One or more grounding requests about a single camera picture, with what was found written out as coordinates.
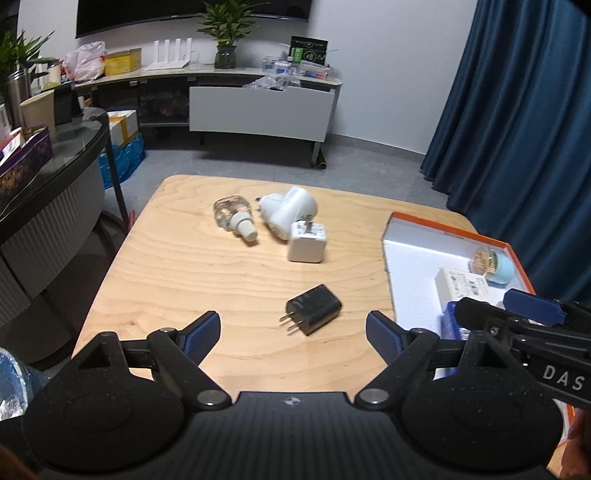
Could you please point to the potted green plant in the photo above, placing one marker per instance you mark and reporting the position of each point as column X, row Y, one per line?
column 226, row 22

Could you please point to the clear glass liquid bottle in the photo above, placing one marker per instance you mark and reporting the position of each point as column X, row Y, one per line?
column 233, row 213

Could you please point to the white TV cabinet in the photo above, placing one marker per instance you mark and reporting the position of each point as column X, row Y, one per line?
column 207, row 100

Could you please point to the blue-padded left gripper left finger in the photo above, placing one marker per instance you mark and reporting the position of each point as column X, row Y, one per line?
column 198, row 338

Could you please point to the steel thermos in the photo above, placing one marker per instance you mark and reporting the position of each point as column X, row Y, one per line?
column 18, row 85

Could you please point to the orange-rimmed white tray box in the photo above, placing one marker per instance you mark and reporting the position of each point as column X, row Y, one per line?
column 432, row 266

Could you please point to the right hand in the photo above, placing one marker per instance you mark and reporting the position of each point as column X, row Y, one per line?
column 575, row 462

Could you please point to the black usb charger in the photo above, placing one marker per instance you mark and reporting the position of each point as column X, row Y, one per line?
column 311, row 310

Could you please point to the blue toothpaste box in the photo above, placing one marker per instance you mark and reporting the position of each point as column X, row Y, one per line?
column 450, row 329

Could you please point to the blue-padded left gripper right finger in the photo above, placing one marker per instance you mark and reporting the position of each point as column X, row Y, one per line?
column 387, row 338

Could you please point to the wall television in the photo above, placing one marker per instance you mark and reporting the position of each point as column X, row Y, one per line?
column 99, row 16

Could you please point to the white plastic bag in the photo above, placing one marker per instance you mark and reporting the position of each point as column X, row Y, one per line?
column 86, row 63

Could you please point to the round black glass table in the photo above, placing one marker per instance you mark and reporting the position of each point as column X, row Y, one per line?
column 44, row 227

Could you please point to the purple gift box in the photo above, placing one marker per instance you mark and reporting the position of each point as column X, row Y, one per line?
column 25, row 163

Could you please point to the wooden table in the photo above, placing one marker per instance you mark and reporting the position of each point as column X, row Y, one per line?
column 292, row 417

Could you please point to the dark blue curtain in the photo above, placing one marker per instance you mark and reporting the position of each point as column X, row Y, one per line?
column 512, row 147

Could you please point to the left green plant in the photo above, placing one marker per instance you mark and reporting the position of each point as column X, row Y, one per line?
column 19, row 52

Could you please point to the toothpick jar light blue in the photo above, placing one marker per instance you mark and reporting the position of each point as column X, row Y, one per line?
column 495, row 266

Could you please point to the white power adapter box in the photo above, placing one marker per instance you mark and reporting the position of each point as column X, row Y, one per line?
column 454, row 285

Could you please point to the white cube charger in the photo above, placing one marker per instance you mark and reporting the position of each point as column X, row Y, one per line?
column 307, row 242

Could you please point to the yellow box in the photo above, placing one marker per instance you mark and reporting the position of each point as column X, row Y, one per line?
column 122, row 62

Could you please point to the white router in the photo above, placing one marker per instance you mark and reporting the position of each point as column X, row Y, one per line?
column 168, row 56

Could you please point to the white plug-in vaporizer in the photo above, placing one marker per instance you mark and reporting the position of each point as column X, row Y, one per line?
column 280, row 211

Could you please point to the black green display box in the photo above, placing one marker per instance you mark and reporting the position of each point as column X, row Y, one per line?
column 308, row 49

